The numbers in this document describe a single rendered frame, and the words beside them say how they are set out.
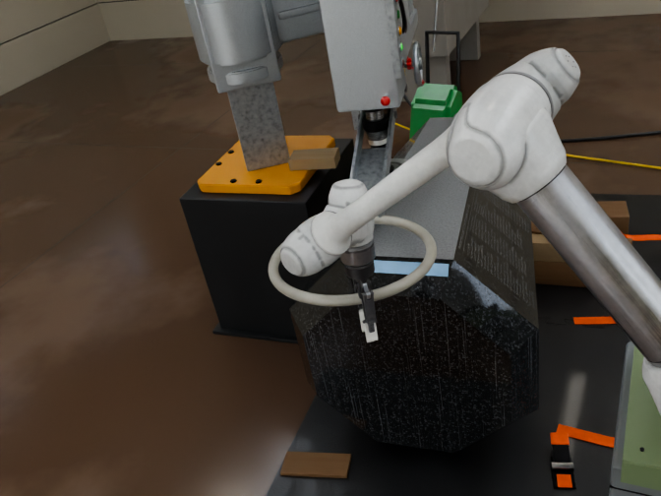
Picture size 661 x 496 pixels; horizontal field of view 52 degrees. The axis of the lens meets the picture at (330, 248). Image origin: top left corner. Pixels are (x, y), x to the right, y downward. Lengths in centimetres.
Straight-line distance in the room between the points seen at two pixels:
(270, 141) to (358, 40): 80
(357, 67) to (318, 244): 95
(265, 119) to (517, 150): 189
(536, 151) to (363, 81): 126
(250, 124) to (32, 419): 161
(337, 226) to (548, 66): 53
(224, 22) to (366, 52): 64
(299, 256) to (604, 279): 62
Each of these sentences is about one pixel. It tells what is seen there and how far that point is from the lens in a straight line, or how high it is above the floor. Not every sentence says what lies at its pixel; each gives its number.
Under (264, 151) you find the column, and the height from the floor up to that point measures 86.
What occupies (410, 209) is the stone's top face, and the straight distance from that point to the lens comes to 229.
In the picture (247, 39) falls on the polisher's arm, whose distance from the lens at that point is 267.
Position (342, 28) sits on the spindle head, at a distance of 224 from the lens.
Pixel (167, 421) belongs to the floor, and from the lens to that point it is 298.
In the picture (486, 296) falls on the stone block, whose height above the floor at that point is 72.
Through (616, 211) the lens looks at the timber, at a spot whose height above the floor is 13.
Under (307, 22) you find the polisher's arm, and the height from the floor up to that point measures 133.
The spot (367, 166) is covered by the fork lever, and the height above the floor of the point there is 97.
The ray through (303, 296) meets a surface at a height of 95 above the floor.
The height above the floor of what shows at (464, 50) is 9.
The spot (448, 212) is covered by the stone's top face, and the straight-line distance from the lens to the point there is 225.
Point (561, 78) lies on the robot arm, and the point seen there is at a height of 156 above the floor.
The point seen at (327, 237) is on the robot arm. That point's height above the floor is 123.
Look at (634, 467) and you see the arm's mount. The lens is 148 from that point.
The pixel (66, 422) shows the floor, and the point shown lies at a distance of 321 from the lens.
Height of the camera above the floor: 198
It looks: 32 degrees down
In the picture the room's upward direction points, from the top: 11 degrees counter-clockwise
